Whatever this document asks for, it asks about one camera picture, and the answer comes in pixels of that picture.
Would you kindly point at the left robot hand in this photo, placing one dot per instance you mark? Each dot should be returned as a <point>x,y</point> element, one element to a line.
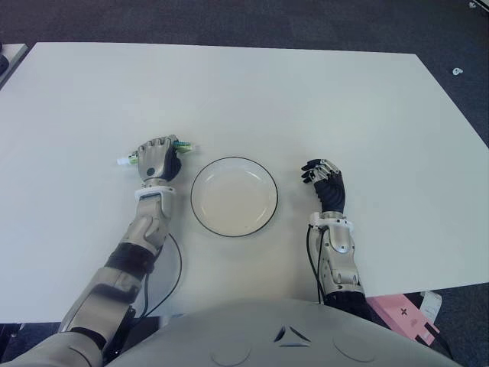
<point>154,158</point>

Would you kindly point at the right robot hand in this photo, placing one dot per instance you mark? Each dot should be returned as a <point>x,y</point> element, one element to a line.
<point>331,191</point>

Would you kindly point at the green white toothpaste tube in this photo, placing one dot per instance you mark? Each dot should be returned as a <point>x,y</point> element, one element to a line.
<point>187,146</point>

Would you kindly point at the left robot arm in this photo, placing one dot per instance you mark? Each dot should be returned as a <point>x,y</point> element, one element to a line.
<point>147,225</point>

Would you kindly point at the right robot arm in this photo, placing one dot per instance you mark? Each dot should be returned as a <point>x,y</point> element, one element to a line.
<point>340,244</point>

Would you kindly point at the white plate with black rim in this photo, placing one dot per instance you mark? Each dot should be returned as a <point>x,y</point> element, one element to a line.
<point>235,199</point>

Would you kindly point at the pink box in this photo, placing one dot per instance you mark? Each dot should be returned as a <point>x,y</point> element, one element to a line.
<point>397,311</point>

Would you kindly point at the white paper tag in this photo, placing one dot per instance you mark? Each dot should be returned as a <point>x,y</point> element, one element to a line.
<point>431,304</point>

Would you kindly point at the grey robot torso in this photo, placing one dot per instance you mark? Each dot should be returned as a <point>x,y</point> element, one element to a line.
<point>286,336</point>

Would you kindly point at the small white floor object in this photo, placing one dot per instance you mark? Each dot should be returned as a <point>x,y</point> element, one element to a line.
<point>457,71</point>

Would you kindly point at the black object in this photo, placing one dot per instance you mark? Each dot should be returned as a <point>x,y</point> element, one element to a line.
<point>4,64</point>

